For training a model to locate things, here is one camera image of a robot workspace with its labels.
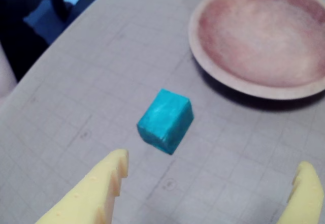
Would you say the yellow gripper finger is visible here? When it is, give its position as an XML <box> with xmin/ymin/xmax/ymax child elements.
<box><xmin>34</xmin><ymin>148</ymin><xmax>129</xmax><ymax>224</ymax></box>
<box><xmin>276</xmin><ymin>161</ymin><xmax>325</xmax><ymax>224</ymax></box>

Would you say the blue foam block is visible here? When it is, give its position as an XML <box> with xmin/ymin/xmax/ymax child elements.
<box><xmin>136</xmin><ymin>88</ymin><xmax>195</xmax><ymax>155</ymax></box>

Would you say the round wooden bowl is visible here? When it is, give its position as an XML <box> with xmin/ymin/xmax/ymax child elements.
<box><xmin>188</xmin><ymin>0</ymin><xmax>325</xmax><ymax>101</ymax></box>

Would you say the brown grid paper sheet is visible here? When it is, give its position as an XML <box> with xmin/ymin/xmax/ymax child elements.
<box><xmin>0</xmin><ymin>0</ymin><xmax>325</xmax><ymax>224</ymax></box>

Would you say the dark chair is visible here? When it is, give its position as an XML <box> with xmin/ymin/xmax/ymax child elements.
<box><xmin>0</xmin><ymin>0</ymin><xmax>100</xmax><ymax>82</ymax></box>

